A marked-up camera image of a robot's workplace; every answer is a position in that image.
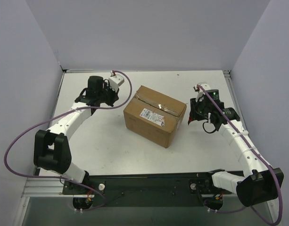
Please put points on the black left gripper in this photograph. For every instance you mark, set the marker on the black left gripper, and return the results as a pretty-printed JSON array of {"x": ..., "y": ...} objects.
[{"x": 110, "y": 94}]

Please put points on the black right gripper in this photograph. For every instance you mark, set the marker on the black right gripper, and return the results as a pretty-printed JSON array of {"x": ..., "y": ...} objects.
[{"x": 194, "y": 111}]

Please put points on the brown cardboard express box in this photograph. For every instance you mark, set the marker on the brown cardboard express box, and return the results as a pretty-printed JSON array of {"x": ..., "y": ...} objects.
[{"x": 154, "y": 116}]

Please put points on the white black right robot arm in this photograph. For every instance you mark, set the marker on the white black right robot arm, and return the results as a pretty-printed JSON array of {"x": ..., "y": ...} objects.
[{"x": 260, "y": 181}]

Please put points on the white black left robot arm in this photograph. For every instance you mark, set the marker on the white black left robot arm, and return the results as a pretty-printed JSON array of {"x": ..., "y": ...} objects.
[{"x": 51, "y": 147}]

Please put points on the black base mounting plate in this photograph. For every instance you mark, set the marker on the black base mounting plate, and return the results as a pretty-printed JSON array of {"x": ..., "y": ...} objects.
[{"x": 146, "y": 199}]

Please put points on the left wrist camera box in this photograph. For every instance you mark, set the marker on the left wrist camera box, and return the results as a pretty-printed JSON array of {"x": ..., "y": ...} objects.
[{"x": 115, "y": 82}]

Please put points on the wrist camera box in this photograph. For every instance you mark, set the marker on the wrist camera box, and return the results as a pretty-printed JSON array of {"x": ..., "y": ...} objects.
[
  {"x": 115, "y": 82},
  {"x": 200, "y": 88}
]

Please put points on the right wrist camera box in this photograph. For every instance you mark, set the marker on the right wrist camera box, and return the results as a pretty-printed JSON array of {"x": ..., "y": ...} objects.
[{"x": 200, "y": 88}]

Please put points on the aluminium front frame rail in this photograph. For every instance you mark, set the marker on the aluminium front frame rail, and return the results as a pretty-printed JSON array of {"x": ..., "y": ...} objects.
[{"x": 40, "y": 188}]

